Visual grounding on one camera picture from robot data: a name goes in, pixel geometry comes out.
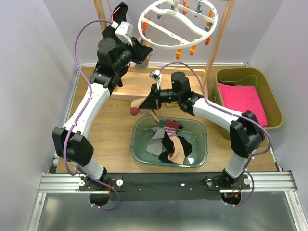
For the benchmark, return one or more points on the beige purple striped sock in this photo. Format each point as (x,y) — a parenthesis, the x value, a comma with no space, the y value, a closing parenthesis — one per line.
(135,109)

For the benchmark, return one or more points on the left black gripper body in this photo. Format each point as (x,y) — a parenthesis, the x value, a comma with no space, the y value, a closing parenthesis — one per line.
(126,54)

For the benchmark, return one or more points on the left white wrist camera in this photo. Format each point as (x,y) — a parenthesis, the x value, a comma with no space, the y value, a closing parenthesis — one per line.
(124,31)

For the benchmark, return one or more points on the clear plastic tub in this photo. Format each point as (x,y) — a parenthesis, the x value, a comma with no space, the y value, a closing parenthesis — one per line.
(193,132)

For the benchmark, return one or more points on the large black hanging cloth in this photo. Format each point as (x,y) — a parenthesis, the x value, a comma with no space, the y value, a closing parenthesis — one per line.
(119,15)

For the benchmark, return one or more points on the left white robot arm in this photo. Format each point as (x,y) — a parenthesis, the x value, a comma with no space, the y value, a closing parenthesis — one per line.
(70,141)

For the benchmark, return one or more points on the wooden rack frame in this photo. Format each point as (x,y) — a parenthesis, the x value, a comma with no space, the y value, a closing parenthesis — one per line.
(136,83)

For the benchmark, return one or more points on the olive green bin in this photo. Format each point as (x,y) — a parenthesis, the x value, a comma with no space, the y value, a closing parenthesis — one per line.
(248,76)

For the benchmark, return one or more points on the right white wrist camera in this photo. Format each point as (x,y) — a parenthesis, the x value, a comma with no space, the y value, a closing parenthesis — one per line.
(157,76)

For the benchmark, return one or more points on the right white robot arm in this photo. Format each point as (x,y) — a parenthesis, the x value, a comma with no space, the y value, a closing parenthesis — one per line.
(246,134)

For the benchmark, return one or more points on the aluminium rail frame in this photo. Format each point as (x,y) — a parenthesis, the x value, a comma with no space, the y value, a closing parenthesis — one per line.
(60,206)

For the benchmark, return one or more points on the white round clip hanger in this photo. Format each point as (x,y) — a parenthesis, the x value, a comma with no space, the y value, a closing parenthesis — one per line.
(173,24)

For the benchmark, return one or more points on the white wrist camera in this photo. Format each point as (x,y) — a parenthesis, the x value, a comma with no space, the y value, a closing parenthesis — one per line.
(157,76)
(124,31)

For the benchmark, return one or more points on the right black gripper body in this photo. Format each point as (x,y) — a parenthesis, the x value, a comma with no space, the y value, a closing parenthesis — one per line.
(167,95)

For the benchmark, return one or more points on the grey sock black stripes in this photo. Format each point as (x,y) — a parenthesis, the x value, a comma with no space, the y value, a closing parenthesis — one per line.
(155,145)

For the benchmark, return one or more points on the black mounting base plate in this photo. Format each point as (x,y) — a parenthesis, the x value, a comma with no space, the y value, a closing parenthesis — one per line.
(166,186)

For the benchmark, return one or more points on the pink folded cloth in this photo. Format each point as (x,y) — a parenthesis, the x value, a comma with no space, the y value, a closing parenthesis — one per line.
(243,98)

